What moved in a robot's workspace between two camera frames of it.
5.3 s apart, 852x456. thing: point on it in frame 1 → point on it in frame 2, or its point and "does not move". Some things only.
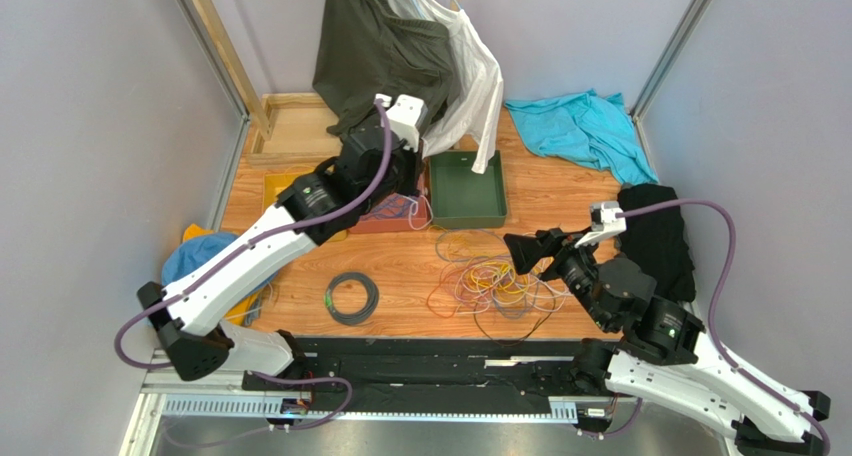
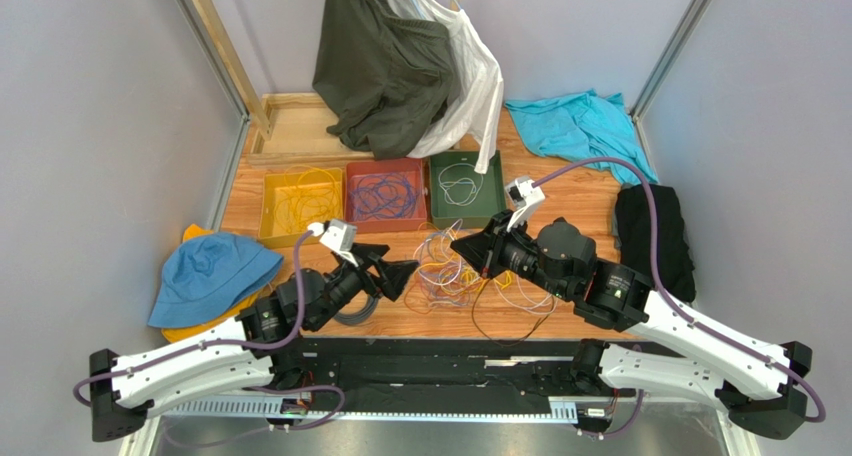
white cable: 417,207 → 460,182
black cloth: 658,240 does not move
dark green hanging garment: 366,48 does not move
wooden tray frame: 300,133 does not move
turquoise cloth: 589,128 does not move
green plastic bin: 461,197 does not move
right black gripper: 554,247 → 497,240
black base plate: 431,375 does not move
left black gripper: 414,161 → 393,276
